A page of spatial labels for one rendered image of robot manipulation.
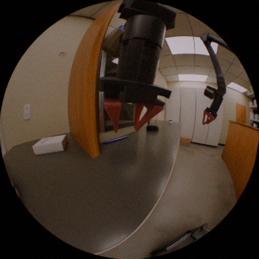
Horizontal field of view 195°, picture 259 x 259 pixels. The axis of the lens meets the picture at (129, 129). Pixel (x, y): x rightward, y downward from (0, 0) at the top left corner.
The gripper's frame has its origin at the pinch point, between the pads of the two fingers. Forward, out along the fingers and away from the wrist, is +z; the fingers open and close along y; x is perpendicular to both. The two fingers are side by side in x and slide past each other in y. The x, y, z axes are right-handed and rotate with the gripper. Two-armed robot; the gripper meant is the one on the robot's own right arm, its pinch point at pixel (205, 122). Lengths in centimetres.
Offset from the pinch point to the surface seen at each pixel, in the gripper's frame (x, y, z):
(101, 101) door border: -21, 55, 1
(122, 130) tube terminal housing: -20, 45, 19
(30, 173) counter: 7, 81, 7
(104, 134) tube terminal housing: -15, 55, 15
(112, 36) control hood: -32, 53, -30
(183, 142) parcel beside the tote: -59, -200, 143
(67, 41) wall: -79, 99, -53
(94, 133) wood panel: -6, 58, 6
